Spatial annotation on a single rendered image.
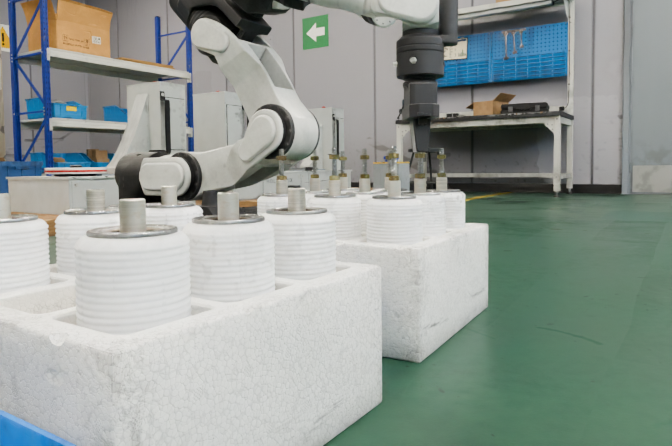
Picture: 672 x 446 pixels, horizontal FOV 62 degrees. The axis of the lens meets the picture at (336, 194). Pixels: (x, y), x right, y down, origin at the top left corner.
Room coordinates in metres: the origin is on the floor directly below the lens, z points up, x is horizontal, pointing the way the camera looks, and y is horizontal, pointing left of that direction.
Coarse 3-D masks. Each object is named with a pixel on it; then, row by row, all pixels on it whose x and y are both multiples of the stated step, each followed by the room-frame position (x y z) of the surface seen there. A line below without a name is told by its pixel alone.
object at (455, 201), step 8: (456, 192) 1.12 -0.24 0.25; (448, 200) 1.11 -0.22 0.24; (456, 200) 1.11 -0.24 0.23; (464, 200) 1.14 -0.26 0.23; (448, 208) 1.11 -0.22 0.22; (456, 208) 1.11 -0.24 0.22; (464, 208) 1.13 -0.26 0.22; (448, 216) 1.11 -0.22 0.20; (456, 216) 1.11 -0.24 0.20; (464, 216) 1.13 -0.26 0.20; (448, 224) 1.11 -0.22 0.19; (456, 224) 1.11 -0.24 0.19; (464, 224) 1.13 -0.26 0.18
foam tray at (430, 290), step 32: (480, 224) 1.17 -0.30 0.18; (352, 256) 0.90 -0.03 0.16; (384, 256) 0.87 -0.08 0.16; (416, 256) 0.85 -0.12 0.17; (448, 256) 0.96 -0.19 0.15; (480, 256) 1.13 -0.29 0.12; (384, 288) 0.87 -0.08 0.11; (416, 288) 0.85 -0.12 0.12; (448, 288) 0.96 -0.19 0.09; (480, 288) 1.13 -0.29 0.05; (384, 320) 0.87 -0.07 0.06; (416, 320) 0.85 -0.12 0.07; (448, 320) 0.96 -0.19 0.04; (384, 352) 0.87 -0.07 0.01; (416, 352) 0.85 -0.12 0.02
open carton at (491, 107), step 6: (498, 96) 5.45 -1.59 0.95; (504, 96) 5.51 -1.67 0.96; (510, 96) 5.58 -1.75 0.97; (474, 102) 5.62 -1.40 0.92; (480, 102) 5.57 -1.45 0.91; (486, 102) 5.52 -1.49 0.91; (492, 102) 5.47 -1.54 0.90; (498, 102) 5.54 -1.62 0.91; (504, 102) 5.62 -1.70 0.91; (468, 108) 5.73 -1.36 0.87; (474, 108) 5.62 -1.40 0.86; (480, 108) 5.57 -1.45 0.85; (486, 108) 5.52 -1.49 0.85; (492, 108) 5.47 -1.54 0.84; (498, 108) 5.54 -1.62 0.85; (474, 114) 5.62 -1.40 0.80; (480, 114) 5.57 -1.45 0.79; (486, 114) 5.52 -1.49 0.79; (492, 114) 5.47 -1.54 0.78
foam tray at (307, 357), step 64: (0, 320) 0.47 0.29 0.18; (64, 320) 0.49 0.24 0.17; (192, 320) 0.46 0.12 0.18; (256, 320) 0.51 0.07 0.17; (320, 320) 0.59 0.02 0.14; (0, 384) 0.47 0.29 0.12; (64, 384) 0.42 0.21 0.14; (128, 384) 0.39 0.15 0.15; (192, 384) 0.44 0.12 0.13; (256, 384) 0.51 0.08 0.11; (320, 384) 0.59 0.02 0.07
